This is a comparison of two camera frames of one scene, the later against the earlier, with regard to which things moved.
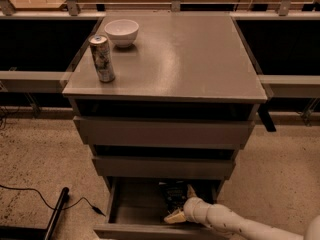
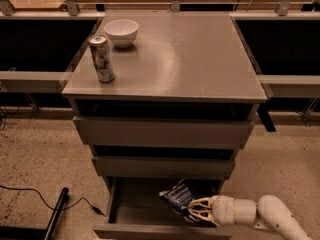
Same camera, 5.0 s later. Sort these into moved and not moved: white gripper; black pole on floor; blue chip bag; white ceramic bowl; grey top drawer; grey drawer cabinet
Moved: blue chip bag; white gripper
Not moved: black pole on floor; grey top drawer; grey drawer cabinet; white ceramic bowl
